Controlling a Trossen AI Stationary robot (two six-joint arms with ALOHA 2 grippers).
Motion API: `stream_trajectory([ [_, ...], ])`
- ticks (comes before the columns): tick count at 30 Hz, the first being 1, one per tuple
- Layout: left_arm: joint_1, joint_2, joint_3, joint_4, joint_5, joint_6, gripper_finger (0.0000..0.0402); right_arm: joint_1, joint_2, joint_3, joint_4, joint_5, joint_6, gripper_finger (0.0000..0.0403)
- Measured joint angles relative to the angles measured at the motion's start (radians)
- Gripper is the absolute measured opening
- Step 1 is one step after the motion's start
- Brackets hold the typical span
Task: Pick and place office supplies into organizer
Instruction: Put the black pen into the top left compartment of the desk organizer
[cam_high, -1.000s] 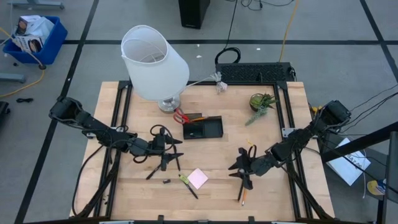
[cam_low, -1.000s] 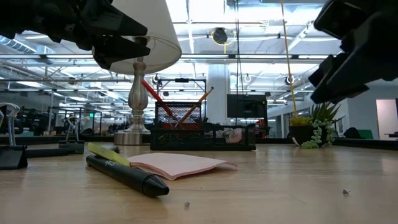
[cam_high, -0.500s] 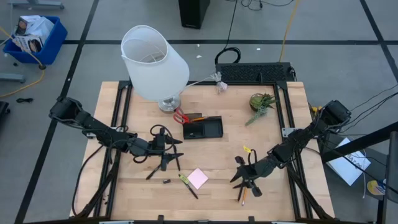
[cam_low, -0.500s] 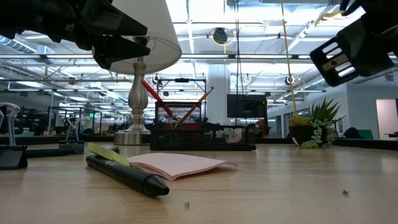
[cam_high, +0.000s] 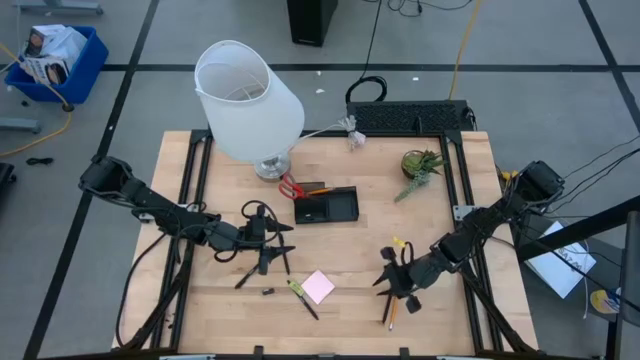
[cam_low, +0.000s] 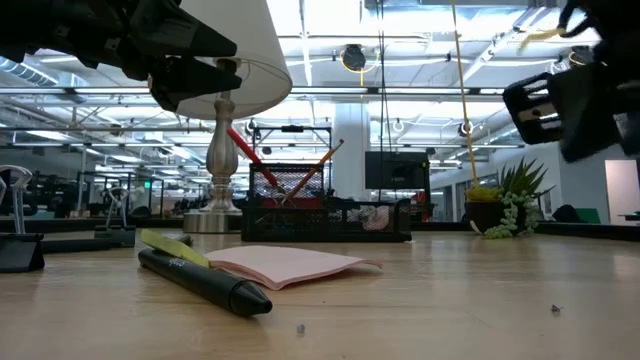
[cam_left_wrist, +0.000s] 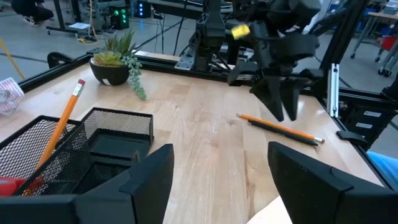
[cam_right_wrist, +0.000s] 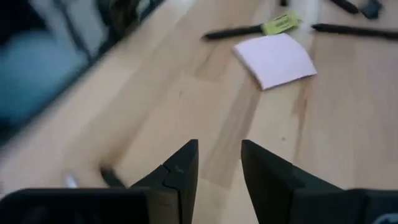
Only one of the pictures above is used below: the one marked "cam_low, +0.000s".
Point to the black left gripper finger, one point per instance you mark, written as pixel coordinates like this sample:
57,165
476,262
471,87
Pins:
170,35
190,80

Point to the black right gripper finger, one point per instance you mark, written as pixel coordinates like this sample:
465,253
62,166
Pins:
585,115
632,120

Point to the red pen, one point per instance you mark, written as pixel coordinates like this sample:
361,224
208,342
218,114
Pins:
250,152

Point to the orange pencil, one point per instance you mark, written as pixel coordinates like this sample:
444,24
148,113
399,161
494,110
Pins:
320,165

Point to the yellow highlighter pen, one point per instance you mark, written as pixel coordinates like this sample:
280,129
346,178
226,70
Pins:
170,246

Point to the black binder clip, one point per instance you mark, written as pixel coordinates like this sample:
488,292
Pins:
116,236
20,255

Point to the pink sticky note pad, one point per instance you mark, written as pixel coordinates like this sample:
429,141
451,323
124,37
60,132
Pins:
290,265

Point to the black mesh desk organizer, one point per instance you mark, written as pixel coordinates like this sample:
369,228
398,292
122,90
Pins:
280,222

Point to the white shade silver table lamp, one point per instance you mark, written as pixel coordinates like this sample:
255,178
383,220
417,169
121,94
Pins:
260,60

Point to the round ceiling fixture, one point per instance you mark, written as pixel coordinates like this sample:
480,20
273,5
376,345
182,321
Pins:
397,125
465,129

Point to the green seat back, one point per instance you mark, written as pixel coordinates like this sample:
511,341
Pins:
589,216

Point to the black chair back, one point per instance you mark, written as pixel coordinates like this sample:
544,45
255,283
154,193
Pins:
567,215

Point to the potted green succulent plant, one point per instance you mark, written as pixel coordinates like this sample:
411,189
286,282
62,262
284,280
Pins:
487,215

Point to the black monitor screen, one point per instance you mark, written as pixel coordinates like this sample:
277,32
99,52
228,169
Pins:
397,172

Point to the black metal rack frame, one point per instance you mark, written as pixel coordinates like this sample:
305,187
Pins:
292,128

